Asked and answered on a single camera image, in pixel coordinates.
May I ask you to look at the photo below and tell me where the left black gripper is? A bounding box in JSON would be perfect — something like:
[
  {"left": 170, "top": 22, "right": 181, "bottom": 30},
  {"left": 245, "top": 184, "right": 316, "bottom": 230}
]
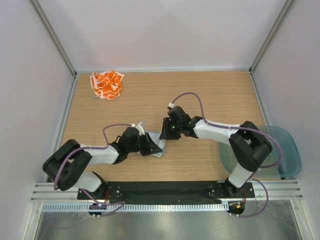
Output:
[{"left": 127, "top": 132, "right": 162, "bottom": 157}]

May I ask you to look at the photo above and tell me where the blue bear towel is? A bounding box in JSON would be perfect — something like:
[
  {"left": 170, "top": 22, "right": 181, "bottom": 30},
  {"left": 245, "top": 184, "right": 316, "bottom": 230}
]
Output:
[{"left": 148, "top": 131, "right": 166, "bottom": 158}]

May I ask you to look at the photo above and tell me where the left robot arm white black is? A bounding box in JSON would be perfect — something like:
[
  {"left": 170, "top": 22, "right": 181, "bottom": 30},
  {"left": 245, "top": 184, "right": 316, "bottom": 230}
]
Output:
[{"left": 42, "top": 125, "right": 166, "bottom": 200}]

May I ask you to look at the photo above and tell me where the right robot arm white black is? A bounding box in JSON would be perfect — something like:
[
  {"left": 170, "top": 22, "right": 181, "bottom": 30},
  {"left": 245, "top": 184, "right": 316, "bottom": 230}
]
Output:
[{"left": 159, "top": 103, "right": 273, "bottom": 198}]

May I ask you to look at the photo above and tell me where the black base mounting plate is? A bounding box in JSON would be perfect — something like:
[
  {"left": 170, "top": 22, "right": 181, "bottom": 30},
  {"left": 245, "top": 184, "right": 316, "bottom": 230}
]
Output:
[{"left": 90, "top": 181, "right": 255, "bottom": 205}]

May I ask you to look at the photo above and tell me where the orange white patterned towel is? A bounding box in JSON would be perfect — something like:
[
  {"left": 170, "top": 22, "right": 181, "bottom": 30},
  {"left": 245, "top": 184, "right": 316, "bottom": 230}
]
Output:
[{"left": 90, "top": 70, "right": 125, "bottom": 101}]

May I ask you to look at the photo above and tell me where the clear teal plastic container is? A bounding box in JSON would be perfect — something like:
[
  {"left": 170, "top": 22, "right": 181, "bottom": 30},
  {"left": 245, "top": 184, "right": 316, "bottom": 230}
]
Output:
[{"left": 218, "top": 126, "right": 301, "bottom": 178}]

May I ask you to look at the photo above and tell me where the white slotted cable duct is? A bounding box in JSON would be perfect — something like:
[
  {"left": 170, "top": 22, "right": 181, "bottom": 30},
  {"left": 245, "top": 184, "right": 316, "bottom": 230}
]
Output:
[{"left": 42, "top": 201, "right": 229, "bottom": 213}]

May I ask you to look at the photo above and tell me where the aluminium frame rail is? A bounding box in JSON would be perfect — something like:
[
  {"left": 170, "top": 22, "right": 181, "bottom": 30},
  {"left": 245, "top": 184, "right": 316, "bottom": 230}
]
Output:
[{"left": 31, "top": 179, "right": 303, "bottom": 202}]

